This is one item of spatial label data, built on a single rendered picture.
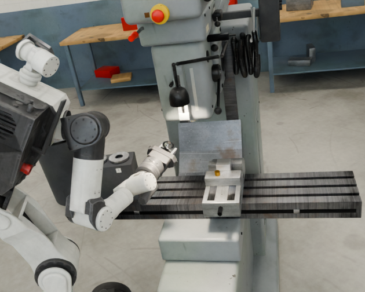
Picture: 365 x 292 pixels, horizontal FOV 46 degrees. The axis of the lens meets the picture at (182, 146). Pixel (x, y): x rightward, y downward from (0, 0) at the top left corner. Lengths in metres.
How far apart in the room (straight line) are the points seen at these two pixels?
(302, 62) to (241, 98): 3.39
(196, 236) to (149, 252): 1.33
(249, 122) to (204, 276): 0.80
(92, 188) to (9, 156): 0.26
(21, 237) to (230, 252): 0.82
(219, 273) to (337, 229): 1.51
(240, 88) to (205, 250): 0.78
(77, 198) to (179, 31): 0.66
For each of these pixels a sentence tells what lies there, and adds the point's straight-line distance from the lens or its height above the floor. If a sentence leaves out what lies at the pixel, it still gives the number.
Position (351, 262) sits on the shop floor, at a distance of 2.95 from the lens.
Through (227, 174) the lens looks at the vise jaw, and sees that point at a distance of 1.82.
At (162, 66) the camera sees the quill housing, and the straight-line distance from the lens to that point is 1.63.
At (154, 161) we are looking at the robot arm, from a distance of 1.61.
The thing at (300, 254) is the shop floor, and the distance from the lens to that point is 2.98.
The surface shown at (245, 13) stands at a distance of 1.92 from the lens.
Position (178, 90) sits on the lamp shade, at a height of 1.49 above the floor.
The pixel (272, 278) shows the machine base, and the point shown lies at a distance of 2.55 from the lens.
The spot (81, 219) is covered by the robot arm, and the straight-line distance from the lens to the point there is 1.38.
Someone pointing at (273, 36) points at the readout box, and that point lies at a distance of 1.85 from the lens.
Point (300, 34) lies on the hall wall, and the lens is 5.99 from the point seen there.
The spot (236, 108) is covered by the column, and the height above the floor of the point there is 1.16.
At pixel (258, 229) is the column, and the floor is 0.40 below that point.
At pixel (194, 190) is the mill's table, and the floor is 0.94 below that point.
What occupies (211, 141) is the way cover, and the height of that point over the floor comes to 1.01.
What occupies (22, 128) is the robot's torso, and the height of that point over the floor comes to 1.61.
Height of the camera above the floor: 2.02
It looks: 28 degrees down
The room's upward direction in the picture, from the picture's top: 10 degrees counter-clockwise
